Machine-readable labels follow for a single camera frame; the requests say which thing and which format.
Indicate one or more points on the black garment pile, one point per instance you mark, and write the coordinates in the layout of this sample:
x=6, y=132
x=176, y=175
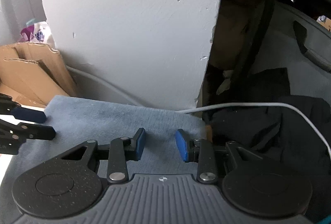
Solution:
x=276, y=132

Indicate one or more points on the brown cardboard sheet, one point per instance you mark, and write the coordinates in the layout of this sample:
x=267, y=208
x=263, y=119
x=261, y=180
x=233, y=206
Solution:
x=34, y=73

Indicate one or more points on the pink white refill pouch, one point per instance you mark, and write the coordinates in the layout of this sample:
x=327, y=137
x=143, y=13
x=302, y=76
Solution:
x=37, y=33

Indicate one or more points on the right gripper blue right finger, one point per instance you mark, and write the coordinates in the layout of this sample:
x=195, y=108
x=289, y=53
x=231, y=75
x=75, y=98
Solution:
x=185, y=145

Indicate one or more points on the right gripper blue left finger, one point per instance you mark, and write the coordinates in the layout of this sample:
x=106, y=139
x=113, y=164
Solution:
x=138, y=144

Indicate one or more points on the blue-grey denim pants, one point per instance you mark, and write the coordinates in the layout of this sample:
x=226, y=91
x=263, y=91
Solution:
x=77, y=120

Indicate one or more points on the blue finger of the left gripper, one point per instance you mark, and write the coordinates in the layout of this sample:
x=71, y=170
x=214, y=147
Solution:
x=27, y=114
x=37, y=131

